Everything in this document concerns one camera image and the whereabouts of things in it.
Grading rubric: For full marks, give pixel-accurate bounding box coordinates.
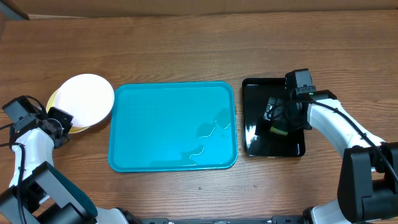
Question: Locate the yellow-green plate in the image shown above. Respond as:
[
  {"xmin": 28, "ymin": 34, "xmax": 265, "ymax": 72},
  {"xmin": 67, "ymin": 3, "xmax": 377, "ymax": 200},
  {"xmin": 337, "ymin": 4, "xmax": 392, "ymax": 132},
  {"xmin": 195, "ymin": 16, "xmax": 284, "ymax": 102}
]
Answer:
[{"xmin": 46, "ymin": 90, "xmax": 89, "ymax": 134}]

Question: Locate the green and yellow sponge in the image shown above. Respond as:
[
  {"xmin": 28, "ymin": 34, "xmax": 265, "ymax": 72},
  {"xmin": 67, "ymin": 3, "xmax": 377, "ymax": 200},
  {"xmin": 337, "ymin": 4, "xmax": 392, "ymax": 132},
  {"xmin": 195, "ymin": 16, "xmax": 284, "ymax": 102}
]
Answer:
[{"xmin": 269, "ymin": 125, "xmax": 289, "ymax": 136}]

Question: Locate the white plate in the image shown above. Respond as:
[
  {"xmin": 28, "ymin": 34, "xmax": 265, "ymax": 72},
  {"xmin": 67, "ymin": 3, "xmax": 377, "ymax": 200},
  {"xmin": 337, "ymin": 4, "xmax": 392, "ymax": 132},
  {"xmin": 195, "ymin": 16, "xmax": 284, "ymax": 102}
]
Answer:
[{"xmin": 54, "ymin": 73, "xmax": 114, "ymax": 128}]

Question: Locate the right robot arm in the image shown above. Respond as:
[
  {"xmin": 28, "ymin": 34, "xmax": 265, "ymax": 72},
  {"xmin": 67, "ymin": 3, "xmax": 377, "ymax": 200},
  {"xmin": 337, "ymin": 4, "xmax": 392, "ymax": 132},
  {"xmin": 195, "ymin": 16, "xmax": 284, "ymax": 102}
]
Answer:
[{"xmin": 264, "ymin": 90, "xmax": 397, "ymax": 223}]

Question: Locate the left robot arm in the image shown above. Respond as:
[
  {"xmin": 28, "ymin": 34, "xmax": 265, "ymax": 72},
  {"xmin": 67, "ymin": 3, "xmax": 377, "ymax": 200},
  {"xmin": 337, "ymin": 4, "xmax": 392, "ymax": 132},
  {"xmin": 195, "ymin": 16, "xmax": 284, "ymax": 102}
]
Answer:
[{"xmin": 1, "ymin": 101, "xmax": 134, "ymax": 223}]

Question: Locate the black rectangular water tray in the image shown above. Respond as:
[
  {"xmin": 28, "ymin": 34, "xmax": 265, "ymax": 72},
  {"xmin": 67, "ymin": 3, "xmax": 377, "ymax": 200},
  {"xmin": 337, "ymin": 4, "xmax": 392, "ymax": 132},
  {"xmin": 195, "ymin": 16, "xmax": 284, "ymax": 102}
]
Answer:
[{"xmin": 242, "ymin": 78, "xmax": 306, "ymax": 157}]

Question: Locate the teal plastic serving tray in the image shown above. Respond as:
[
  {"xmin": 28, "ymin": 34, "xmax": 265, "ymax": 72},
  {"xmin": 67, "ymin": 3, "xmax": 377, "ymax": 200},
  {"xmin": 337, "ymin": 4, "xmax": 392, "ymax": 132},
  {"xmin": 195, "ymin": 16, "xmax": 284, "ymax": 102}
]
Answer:
[{"xmin": 108, "ymin": 81, "xmax": 238, "ymax": 172}]

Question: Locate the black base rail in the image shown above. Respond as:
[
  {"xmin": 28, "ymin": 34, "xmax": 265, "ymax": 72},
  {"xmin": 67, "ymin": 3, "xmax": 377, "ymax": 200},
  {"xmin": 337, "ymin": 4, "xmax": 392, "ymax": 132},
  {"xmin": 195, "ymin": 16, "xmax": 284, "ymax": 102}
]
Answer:
[{"xmin": 138, "ymin": 215, "xmax": 310, "ymax": 224}]

